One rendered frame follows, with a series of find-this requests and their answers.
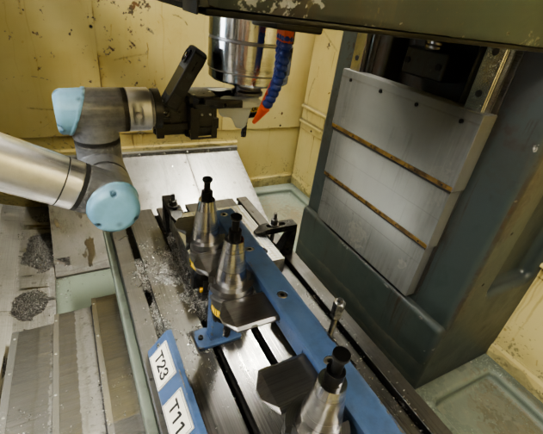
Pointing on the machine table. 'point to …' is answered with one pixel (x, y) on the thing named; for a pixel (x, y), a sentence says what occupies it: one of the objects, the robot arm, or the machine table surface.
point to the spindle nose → (243, 52)
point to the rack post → (212, 332)
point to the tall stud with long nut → (336, 314)
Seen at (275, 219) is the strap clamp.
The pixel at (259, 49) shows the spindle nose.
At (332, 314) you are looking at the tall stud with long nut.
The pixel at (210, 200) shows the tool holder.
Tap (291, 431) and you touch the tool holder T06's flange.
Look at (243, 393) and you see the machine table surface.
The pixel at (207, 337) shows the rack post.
